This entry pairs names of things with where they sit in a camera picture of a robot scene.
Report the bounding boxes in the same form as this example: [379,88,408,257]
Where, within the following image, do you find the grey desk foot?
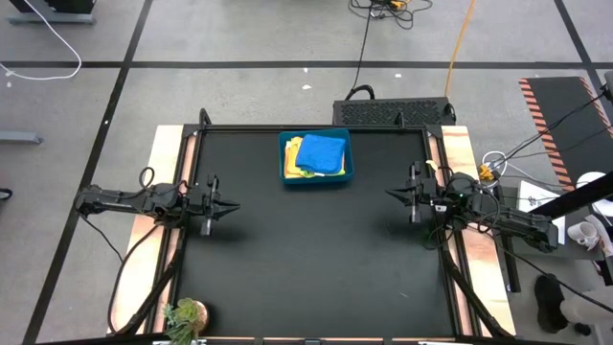
[7,0,97,26]

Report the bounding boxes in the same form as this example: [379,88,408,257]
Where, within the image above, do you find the blue microfiber towel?
[294,133,348,176]

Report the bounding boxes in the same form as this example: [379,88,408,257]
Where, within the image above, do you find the black mat striped edges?
[518,76,613,179]

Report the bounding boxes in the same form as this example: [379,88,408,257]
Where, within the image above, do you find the white paper sheet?
[515,179,567,245]

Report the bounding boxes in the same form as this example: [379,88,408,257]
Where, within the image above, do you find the white mug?
[567,220,601,250]

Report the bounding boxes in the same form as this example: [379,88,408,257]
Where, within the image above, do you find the green microfiber towel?
[304,168,347,178]

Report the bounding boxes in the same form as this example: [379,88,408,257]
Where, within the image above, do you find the teal plastic bin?
[277,127,355,187]

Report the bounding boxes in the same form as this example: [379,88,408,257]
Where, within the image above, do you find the black stand beam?
[495,171,613,293]

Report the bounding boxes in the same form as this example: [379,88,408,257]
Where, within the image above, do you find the black perforated computer case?
[332,96,457,127]

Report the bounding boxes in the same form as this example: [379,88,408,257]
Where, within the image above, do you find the person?
[533,273,613,345]

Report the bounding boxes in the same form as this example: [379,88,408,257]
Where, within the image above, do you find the small potted plant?
[163,296,211,345]

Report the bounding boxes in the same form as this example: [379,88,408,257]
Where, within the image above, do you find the white cable coil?
[481,149,523,174]

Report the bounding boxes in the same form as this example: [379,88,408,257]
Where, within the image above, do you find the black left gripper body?
[188,172,220,238]

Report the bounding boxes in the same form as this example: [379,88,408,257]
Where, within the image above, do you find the black metal table frame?
[110,107,514,345]

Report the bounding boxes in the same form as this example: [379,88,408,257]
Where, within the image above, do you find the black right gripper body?
[408,160,441,225]

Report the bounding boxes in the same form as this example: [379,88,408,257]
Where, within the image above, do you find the white round cap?
[576,171,608,191]

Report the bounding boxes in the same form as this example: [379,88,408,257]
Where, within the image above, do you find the yellow cable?
[443,0,477,100]

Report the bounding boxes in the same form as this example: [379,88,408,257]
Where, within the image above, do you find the grey floor bar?
[0,131,44,146]

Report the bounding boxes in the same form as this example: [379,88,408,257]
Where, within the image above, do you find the tangled cable bundle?
[349,0,435,31]

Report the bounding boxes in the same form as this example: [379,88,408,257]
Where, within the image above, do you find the black cable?
[492,239,613,315]
[351,9,376,101]
[106,222,162,334]
[492,88,609,169]

